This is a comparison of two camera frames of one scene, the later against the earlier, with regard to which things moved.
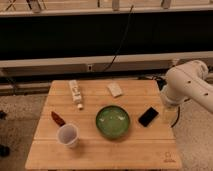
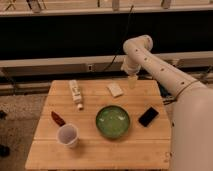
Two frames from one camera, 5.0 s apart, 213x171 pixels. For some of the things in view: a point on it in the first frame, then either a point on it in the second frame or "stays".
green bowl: (112, 121) stays
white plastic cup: (68, 135) stays
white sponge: (115, 89) stays
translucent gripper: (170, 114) → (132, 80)
